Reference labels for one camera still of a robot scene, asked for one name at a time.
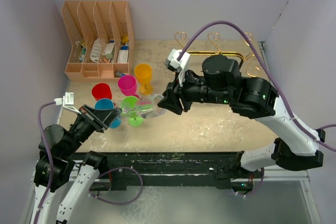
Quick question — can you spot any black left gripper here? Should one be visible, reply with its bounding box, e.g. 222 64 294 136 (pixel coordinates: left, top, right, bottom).
63 103 122 156

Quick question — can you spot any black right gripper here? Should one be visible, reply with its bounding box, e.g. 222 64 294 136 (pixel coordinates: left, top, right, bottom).
157 67 232 114

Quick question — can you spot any blue plastic wine glass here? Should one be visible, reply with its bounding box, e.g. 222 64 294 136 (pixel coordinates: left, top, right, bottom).
94 98 121 129

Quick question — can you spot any clear glass wine glass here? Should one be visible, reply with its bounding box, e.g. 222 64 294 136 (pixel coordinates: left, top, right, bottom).
135 94 166 119

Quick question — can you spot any red plastic wine glass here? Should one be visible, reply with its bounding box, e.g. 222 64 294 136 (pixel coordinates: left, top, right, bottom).
91 83 112 101

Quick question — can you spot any green plastic wine glass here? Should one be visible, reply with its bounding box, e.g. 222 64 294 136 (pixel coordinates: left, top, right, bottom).
119 96 143 127

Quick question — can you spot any yellow plastic wine glass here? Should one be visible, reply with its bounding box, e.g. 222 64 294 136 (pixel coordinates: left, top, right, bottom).
134 63 153 95

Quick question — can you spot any magenta plastic wine glass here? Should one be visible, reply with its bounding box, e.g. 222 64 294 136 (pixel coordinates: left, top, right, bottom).
118 75 139 98

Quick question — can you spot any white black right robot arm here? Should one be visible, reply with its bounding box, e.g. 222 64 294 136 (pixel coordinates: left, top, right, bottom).
158 49 325 177

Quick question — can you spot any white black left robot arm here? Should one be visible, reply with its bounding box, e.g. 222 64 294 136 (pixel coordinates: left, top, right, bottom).
31 104 122 223

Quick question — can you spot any blue grey cap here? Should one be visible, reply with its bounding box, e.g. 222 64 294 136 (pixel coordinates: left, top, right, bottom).
115 71 127 78

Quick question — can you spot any white blister pack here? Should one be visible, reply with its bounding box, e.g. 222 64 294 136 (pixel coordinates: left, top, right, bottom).
90 38 101 63

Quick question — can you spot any green white small box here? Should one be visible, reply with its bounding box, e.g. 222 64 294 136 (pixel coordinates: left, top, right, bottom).
102 40 115 60

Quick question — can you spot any pink plastic file organizer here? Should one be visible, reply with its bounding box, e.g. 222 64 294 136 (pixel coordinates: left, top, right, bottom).
61 0 135 82

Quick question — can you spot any yellow object in organizer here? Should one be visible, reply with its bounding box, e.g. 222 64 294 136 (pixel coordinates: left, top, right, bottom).
121 35 129 45

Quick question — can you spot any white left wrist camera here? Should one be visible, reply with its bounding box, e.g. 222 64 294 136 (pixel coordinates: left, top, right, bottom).
54 92 80 114

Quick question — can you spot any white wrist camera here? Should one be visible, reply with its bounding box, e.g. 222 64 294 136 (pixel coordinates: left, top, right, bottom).
54 92 80 114
164 49 191 87

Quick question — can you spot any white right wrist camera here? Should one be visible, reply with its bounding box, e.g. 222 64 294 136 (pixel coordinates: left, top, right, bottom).
164 49 191 87

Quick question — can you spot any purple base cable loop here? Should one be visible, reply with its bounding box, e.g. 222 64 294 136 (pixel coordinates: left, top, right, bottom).
88 166 144 206

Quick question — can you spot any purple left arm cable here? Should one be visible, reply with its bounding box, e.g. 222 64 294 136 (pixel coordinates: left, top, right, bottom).
33 102 56 224

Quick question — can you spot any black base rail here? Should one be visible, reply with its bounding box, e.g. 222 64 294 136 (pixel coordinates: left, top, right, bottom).
100 152 265 191

